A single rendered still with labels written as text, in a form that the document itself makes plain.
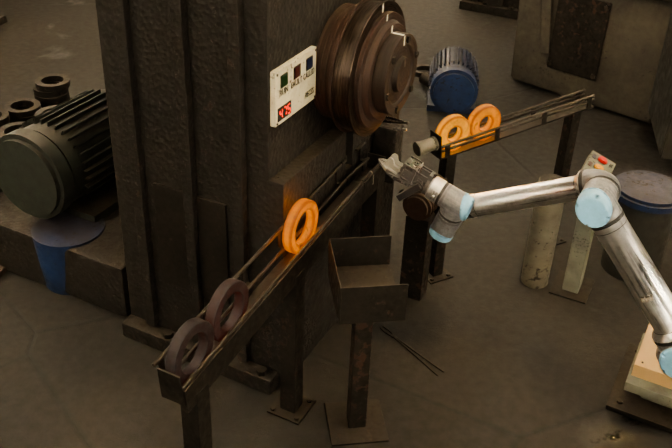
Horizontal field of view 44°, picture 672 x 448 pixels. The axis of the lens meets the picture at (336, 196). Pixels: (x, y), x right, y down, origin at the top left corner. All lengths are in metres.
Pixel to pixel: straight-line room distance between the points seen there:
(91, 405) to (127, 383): 0.16
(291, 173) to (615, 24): 3.08
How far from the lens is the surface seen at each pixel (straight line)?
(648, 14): 5.30
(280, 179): 2.69
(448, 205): 2.98
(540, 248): 3.68
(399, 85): 2.85
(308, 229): 2.79
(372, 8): 2.80
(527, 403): 3.25
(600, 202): 2.77
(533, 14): 5.62
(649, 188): 3.86
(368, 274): 2.73
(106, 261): 3.46
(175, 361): 2.26
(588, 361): 3.50
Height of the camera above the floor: 2.21
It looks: 31 degrees down
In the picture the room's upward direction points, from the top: 2 degrees clockwise
